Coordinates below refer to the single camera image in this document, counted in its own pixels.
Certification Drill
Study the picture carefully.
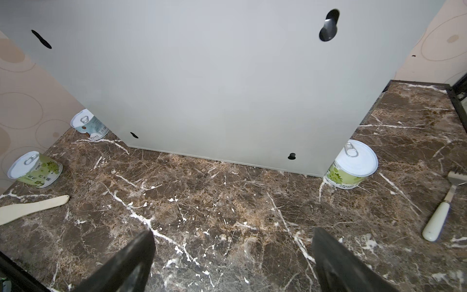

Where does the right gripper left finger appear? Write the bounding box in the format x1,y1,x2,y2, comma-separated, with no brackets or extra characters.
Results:
74,231,156,292

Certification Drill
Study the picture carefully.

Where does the teal label can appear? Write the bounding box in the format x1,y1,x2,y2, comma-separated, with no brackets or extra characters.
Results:
71,109,109,141

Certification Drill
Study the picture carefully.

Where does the grey metal cabinet box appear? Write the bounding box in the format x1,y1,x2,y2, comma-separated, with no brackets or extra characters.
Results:
1,1,443,176

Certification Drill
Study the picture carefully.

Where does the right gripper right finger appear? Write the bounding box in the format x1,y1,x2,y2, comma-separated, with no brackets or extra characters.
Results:
312,228,396,292

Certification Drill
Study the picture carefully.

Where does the white handle fork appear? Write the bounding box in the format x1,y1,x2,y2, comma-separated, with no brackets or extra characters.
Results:
422,167,467,242

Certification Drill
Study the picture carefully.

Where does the wooden spatula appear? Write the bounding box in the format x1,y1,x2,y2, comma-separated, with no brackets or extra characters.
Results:
0,195,70,225

